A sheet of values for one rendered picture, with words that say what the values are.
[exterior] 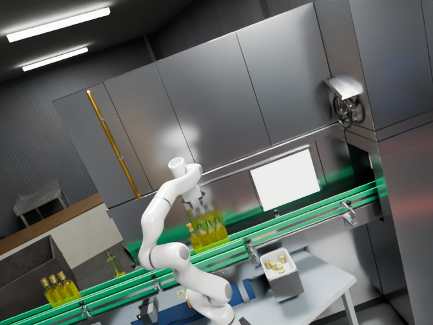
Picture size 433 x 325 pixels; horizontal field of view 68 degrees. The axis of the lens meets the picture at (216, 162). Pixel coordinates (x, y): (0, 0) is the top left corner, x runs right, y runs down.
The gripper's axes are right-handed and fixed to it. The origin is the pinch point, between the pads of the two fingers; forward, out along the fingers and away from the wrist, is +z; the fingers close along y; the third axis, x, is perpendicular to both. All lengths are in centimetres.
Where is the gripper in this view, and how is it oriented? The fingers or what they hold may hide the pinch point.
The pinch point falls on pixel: (196, 204)
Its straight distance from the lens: 181.7
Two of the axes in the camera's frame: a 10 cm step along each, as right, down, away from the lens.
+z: 2.9, 7.4, 6.1
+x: 2.0, 5.7, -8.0
